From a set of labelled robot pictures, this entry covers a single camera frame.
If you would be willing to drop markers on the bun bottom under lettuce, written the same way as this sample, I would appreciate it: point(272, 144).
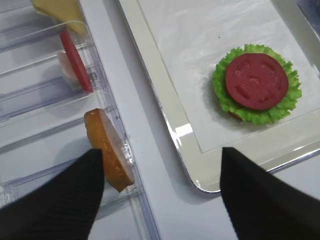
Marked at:
point(236, 116)

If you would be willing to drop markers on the orange cheese slice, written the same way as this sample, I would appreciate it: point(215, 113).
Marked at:
point(65, 11)

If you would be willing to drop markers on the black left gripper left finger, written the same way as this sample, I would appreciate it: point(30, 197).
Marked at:
point(64, 208)

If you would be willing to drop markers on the clear acrylic left rack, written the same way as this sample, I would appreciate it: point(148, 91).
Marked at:
point(42, 126)

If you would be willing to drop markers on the red tomato slice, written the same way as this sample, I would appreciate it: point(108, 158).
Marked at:
point(256, 81)
point(76, 62)

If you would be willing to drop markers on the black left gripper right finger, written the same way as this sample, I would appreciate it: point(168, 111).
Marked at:
point(262, 207)

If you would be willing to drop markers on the green lettuce leaf on tray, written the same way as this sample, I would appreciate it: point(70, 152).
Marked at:
point(280, 111)

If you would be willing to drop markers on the brown bun top left rack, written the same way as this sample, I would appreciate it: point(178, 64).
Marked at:
point(102, 135)

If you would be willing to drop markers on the white paper tray liner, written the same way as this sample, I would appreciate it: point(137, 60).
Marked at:
point(199, 39)

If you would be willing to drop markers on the cream rectangular metal tray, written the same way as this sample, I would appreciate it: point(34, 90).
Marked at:
point(203, 168)

